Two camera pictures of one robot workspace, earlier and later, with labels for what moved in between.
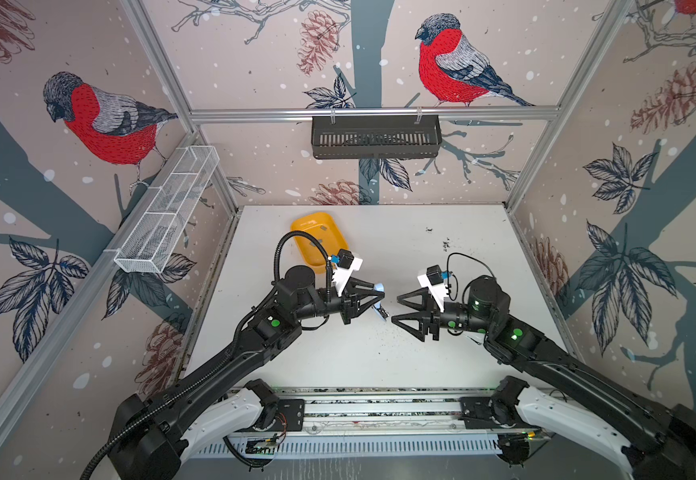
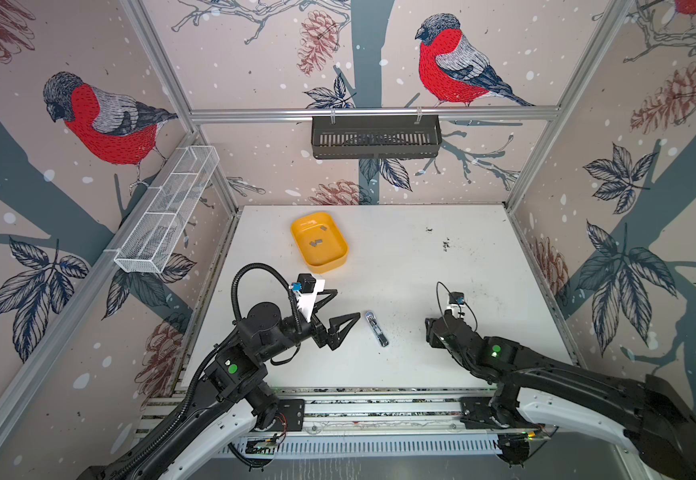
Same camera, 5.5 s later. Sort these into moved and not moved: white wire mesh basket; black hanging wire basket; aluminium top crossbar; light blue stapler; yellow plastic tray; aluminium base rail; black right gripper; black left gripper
Moved: black right gripper; light blue stapler; black left gripper
Not moved: black hanging wire basket; aluminium base rail; aluminium top crossbar; yellow plastic tray; white wire mesh basket
